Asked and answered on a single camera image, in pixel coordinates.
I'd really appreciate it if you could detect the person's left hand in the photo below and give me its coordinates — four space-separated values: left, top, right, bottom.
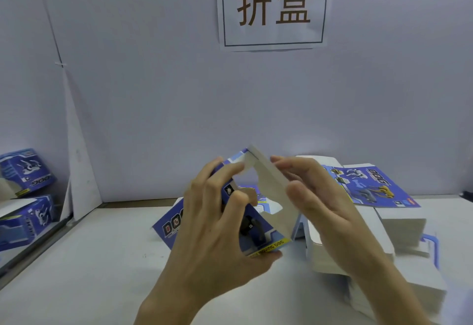
136 158 284 316

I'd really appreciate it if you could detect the blue dog-print cardboard box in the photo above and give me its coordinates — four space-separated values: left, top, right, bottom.
152 144 305 259

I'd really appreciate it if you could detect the person's left forearm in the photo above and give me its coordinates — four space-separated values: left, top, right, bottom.
133 299 204 325

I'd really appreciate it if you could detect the person's right forearm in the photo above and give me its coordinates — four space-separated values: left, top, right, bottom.
353 255 435 325

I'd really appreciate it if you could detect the stack of boxes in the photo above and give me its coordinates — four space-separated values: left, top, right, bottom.
294 154 449 322

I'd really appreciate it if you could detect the person's right hand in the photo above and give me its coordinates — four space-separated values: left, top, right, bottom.
270 155 394 279

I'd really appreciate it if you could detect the pile of blue boxes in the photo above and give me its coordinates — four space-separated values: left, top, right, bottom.
0 148 61 253

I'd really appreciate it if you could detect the white paper wall sign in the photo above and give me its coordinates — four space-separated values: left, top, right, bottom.
216 0 334 51

